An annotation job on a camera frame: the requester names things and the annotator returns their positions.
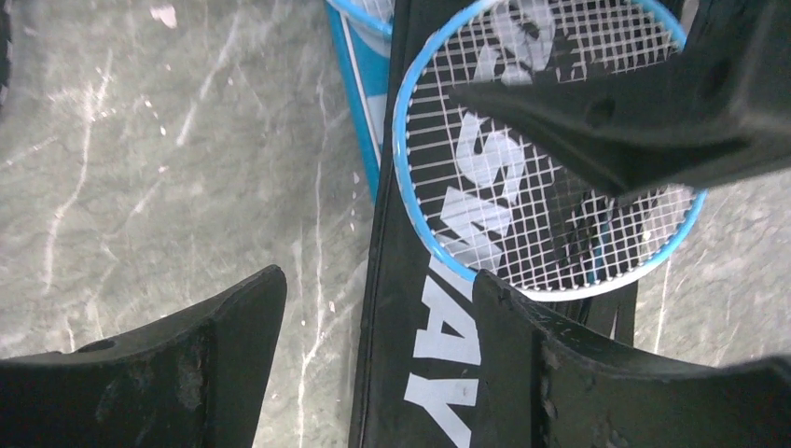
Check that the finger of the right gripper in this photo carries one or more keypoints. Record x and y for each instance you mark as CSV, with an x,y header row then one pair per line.
x,y
713,114

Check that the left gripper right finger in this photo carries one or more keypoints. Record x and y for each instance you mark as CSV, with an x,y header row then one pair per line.
x,y
552,382

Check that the black racket cover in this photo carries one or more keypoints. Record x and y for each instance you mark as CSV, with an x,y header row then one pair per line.
x,y
418,380

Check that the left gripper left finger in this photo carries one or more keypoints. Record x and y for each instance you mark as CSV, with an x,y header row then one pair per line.
x,y
196,378

